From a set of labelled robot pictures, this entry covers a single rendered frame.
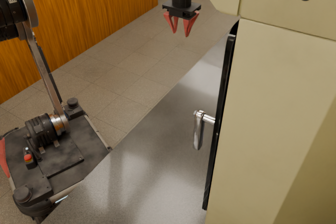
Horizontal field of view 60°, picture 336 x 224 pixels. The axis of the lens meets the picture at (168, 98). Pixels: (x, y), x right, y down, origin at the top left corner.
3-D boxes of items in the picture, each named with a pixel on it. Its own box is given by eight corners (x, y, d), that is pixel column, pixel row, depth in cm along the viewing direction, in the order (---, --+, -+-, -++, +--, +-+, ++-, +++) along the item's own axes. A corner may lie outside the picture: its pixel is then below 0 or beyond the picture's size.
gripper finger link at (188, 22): (188, 42, 89) (189, 13, 83) (168, 36, 92) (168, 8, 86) (198, 33, 93) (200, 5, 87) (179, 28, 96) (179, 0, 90)
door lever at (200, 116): (215, 162, 52) (221, 152, 54) (221, 125, 46) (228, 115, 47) (188, 149, 54) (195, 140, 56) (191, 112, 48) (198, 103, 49)
